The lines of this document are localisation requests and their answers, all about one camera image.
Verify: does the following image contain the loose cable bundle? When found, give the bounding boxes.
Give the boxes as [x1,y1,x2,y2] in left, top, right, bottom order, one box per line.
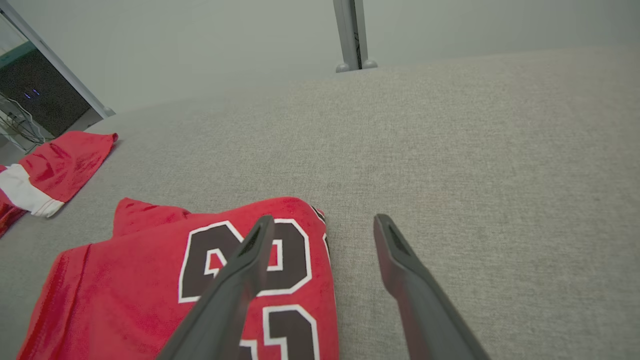
[0,92,48,153]

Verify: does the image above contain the red jersey shirt white sleeves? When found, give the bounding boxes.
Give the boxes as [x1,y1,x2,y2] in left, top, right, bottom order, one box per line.
[16,196,341,360]

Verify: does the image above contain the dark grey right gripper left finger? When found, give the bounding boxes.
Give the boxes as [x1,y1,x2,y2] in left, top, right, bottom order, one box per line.
[157,215,276,360]

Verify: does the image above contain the red shorts white stripe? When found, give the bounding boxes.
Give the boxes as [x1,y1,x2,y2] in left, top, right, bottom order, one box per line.
[0,131,119,239]

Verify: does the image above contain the black cabinet blue lights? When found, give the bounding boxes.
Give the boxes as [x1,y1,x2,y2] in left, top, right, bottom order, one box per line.
[0,47,92,138]

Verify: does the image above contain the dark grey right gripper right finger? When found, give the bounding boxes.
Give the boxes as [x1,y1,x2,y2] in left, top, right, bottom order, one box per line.
[373,213,492,360]

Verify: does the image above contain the silver metal corner frame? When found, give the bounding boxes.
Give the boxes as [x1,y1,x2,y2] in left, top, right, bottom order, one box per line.
[0,0,117,119]

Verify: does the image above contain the grey metal partition post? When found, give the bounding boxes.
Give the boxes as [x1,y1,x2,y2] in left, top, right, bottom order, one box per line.
[333,0,371,71]

